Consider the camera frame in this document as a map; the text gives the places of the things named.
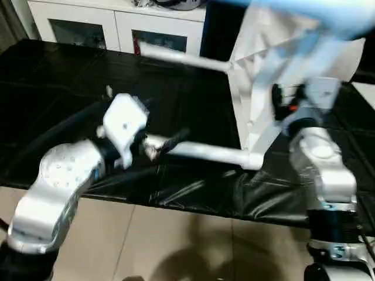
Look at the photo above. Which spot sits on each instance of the white flat board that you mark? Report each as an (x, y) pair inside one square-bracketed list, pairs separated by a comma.
[(364, 93)]

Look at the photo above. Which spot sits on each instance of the grey curtain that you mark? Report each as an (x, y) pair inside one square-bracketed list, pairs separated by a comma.
[(10, 20)]

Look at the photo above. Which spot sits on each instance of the black cabinet with gold label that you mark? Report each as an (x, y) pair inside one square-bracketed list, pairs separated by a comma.
[(219, 29)]

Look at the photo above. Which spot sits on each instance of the white sideboard with glass doors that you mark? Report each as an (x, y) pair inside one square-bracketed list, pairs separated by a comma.
[(117, 17)]

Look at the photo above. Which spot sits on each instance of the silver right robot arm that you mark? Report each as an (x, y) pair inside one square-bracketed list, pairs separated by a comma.
[(328, 164)]

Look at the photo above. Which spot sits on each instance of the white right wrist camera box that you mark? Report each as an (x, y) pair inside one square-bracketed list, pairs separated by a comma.
[(319, 93)]

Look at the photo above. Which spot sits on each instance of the white plastic table top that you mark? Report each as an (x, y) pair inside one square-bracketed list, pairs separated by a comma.
[(257, 44)]

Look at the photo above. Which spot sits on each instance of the crumpled patterned bag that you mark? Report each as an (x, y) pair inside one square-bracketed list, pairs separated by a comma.
[(143, 3)]

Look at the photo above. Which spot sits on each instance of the black metal table leg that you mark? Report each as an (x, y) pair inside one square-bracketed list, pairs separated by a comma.
[(3, 224)]

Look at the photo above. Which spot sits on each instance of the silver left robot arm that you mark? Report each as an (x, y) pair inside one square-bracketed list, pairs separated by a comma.
[(58, 181)]

